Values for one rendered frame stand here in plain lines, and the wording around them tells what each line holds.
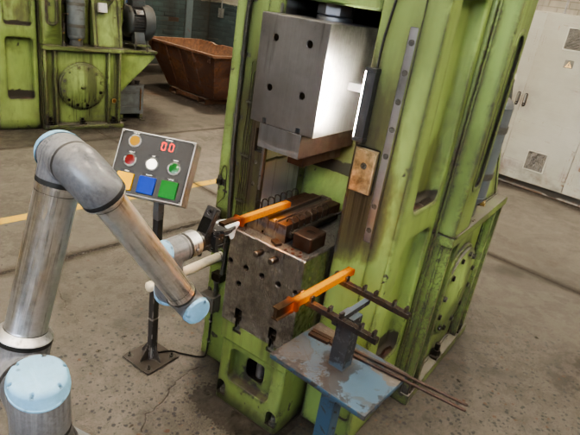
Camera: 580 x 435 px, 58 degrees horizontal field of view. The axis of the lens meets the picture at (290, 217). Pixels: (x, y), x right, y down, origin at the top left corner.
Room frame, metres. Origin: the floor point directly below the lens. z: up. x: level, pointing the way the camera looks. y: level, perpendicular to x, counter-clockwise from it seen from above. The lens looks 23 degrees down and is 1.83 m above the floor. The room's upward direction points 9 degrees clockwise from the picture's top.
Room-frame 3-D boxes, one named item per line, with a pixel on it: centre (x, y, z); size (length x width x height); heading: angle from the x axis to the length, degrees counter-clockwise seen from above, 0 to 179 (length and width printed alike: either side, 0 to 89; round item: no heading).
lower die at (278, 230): (2.12, -0.02, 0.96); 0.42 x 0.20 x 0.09; 148
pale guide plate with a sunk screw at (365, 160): (1.88, -0.25, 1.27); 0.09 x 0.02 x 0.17; 58
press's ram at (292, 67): (2.09, -0.06, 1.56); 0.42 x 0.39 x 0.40; 148
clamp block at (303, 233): (1.90, -0.09, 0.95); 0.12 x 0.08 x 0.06; 148
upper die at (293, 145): (2.12, -0.02, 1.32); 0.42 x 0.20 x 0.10; 148
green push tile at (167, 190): (2.03, 0.53, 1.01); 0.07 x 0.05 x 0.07; 83
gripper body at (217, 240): (1.61, 0.27, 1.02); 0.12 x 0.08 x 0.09; 148
